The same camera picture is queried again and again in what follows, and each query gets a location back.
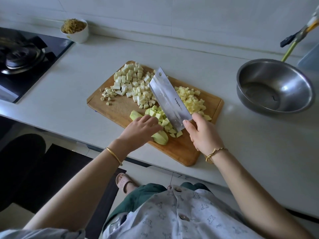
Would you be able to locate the person's left hand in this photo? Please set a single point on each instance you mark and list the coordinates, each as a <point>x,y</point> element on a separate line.
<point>135,133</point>

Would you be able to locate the white patterned garment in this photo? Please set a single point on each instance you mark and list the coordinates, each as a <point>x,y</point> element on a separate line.
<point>184,216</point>

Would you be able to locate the person's left forearm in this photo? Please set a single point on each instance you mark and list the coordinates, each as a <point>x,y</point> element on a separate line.
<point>74,196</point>

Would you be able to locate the white bowl of noodles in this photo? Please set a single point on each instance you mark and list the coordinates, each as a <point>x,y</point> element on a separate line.
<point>74,29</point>

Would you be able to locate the green cucumber half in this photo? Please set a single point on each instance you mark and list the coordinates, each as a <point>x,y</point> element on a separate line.
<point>160,138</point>

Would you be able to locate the dark green trousers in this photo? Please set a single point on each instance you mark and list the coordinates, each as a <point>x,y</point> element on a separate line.
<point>134,196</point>

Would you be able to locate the peeled yellow potato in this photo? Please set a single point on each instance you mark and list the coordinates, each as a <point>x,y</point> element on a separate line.
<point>194,102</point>

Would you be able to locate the wooden cutting board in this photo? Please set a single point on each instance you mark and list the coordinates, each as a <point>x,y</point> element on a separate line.
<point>114,109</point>

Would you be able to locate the black floor mat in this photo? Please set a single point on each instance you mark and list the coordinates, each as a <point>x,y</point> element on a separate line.
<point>50,181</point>

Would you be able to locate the light blue plastic board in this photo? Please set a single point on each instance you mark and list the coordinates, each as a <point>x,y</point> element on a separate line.
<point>311,57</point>

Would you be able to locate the black gas stove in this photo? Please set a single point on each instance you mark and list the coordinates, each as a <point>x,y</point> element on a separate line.
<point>27,72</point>

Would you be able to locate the person's right forearm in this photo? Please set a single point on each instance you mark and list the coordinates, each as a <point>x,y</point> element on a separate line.
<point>259,196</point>

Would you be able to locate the person's right hand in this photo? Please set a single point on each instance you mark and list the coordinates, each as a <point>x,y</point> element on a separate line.
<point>203,136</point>

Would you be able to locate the pile of garlic cloves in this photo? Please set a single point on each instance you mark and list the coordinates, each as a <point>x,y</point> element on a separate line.
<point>107,94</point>

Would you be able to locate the gold bangle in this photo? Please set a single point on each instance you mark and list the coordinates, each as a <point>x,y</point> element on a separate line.
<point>114,155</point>

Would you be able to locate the deep stainless steel bowl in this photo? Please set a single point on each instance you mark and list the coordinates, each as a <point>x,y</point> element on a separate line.
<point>294,79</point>

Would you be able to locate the person's left foot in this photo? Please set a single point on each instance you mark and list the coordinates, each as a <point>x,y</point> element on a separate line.
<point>124,181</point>

